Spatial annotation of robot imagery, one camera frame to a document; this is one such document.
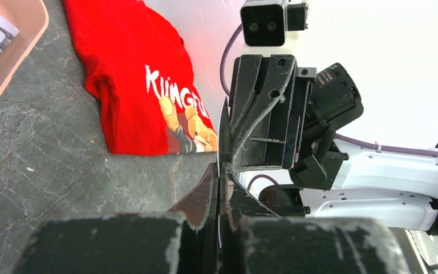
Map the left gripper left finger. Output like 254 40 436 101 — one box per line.
14 163 218 273

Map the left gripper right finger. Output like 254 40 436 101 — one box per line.
220 163 410 273

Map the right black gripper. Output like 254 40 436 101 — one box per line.
229 54 317 172

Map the pink oval tray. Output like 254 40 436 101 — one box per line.
0 0 49 96

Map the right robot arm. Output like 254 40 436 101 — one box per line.
221 55 438 235

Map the red printed t-shirt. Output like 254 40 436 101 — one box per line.
63 1 218 156

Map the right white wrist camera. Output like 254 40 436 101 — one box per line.
240 0 309 57

